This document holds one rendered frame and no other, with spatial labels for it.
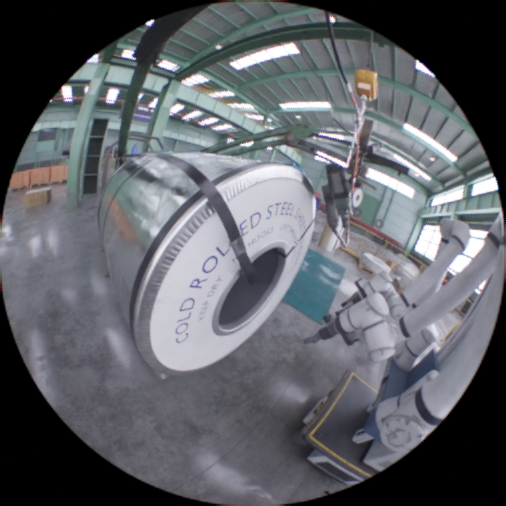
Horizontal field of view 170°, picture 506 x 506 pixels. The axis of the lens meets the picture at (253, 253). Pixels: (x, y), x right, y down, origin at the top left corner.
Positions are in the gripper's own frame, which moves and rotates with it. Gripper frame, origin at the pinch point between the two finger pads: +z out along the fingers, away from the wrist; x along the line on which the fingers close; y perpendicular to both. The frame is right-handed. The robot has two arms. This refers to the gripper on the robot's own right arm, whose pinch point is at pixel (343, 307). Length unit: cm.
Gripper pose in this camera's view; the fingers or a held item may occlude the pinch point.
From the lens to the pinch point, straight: 109.4
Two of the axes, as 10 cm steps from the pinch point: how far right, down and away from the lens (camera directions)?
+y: 5.3, 7.8, -3.3
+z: -6.2, 6.2, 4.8
